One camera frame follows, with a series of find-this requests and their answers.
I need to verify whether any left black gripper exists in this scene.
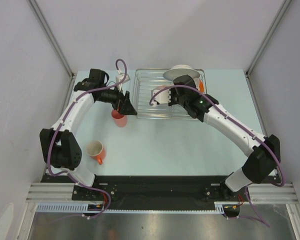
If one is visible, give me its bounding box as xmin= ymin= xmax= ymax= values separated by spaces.
xmin=96 ymin=83 xmax=137 ymax=116

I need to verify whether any pink tumbler cup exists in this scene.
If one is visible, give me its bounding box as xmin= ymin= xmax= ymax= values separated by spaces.
xmin=111 ymin=110 xmax=128 ymax=128

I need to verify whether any orange white bowl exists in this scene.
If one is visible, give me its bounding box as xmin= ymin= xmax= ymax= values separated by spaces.
xmin=193 ymin=77 xmax=205 ymax=93

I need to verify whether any white deep plate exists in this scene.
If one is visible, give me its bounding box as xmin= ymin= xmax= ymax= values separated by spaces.
xmin=163 ymin=64 xmax=200 ymax=81

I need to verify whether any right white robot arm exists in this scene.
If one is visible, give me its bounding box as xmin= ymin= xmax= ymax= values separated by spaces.
xmin=170 ymin=74 xmax=281 ymax=201

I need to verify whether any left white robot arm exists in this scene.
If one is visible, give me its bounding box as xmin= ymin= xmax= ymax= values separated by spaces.
xmin=39 ymin=68 xmax=137 ymax=200

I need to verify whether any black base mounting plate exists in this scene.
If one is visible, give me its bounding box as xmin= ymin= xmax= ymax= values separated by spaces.
xmin=40 ymin=174 xmax=282 ymax=210

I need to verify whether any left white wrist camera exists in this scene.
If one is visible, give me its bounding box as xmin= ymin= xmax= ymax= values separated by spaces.
xmin=115 ymin=73 xmax=131 ymax=91

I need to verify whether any chrome wire dish rack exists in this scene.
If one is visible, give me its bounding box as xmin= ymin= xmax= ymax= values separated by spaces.
xmin=133 ymin=67 xmax=207 ymax=120

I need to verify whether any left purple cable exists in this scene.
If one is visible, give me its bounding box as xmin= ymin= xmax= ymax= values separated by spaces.
xmin=41 ymin=58 xmax=128 ymax=223

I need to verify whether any purple cable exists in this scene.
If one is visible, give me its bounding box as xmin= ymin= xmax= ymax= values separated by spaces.
xmin=41 ymin=58 xmax=128 ymax=223
xmin=149 ymin=84 xmax=287 ymax=228

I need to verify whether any orange mug with handle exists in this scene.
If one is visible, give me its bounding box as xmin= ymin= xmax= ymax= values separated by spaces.
xmin=86 ymin=140 xmax=106 ymax=165

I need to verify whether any aluminium frame rail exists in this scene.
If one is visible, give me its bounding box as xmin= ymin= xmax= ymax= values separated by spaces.
xmin=26 ymin=182 xmax=77 ymax=203

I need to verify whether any white slotted cable duct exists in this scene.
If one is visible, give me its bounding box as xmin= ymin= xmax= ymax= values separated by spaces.
xmin=36 ymin=202 xmax=224 ymax=214

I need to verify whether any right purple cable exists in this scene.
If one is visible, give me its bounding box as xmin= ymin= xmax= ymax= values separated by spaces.
xmin=149 ymin=84 xmax=287 ymax=228

